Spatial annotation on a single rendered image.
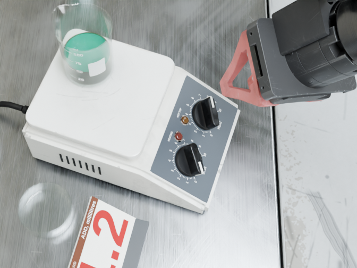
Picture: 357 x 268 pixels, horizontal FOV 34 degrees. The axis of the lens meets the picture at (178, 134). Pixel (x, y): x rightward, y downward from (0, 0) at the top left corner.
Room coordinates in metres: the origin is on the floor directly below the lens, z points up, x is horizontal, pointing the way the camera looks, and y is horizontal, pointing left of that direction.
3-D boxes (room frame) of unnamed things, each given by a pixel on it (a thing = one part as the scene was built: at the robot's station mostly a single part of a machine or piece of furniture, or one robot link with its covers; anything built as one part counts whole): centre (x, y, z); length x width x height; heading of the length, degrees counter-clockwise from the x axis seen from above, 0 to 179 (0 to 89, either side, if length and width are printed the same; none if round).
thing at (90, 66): (0.31, 0.10, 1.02); 0.06 x 0.05 x 0.08; 63
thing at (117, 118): (0.29, 0.08, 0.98); 0.12 x 0.12 x 0.01; 78
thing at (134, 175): (0.28, 0.06, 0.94); 0.22 x 0.13 x 0.08; 78
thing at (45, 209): (0.18, 0.13, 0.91); 0.06 x 0.06 x 0.02
